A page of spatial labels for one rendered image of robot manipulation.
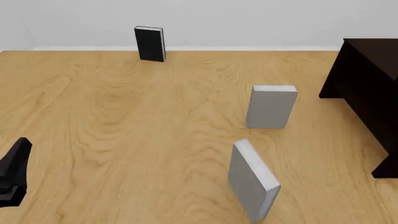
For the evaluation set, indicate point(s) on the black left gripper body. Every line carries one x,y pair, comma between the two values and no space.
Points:
12,196

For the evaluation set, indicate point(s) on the dark wooden cabinet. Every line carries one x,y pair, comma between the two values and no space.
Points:
367,88

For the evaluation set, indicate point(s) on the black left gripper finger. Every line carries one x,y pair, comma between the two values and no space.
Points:
17,158

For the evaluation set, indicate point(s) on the black book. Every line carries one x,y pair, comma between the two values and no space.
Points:
150,44

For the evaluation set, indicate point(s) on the grey book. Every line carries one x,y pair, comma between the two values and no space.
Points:
269,107
247,177

